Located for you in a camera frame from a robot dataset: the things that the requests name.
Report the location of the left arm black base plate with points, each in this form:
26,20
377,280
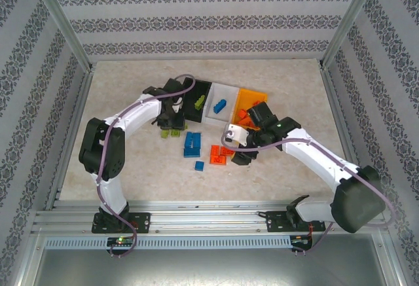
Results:
140,222

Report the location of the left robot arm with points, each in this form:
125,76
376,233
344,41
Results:
104,148

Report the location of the aluminum mounting rail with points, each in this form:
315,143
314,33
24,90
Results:
209,220

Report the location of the orange lego brick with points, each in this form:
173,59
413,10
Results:
218,160
242,114
245,123
215,149
226,151

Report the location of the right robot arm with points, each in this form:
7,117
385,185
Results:
357,201

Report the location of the white plastic bin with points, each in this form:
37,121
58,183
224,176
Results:
226,93

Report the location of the orange-yellow plastic bin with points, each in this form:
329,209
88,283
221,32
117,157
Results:
252,96

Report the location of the small blue lego brick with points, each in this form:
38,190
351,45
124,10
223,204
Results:
199,165

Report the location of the grey sheet metal panel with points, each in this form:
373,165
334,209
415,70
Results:
209,269

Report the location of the aluminum side rail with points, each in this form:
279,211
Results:
70,135
337,119

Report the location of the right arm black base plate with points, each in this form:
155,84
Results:
276,222

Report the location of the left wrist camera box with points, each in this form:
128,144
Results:
177,103

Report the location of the black plastic bin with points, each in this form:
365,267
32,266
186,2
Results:
204,89

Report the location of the aluminum frame post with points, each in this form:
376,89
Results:
62,21
350,21

